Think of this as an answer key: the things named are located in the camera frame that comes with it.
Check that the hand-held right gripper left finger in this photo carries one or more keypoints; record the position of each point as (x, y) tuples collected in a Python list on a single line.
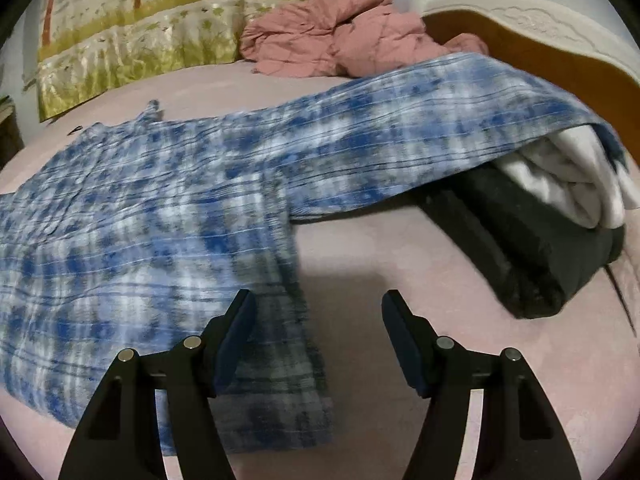
[(235, 345)]

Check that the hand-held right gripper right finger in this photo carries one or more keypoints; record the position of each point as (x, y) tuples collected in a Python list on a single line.
[(407, 345)]

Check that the blue plaid shirt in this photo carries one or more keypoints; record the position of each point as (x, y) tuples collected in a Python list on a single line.
[(200, 210)]

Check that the pink floral bed sheet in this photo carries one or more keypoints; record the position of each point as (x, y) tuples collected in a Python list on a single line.
[(400, 260)]

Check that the black folded jacket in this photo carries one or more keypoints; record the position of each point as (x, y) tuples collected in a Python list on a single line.
[(525, 250)]

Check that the white folded garment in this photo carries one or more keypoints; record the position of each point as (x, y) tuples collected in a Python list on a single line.
[(560, 180)]

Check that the wooden desk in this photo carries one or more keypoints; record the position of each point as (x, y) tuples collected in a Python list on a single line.
[(7, 135)]

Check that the white and wooden headboard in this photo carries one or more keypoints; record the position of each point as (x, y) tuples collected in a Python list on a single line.
[(525, 55)]

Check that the pink checked quilt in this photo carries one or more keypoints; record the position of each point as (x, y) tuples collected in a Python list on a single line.
[(325, 35)]

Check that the tree print curtain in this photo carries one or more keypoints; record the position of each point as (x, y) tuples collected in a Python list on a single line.
[(150, 35)]

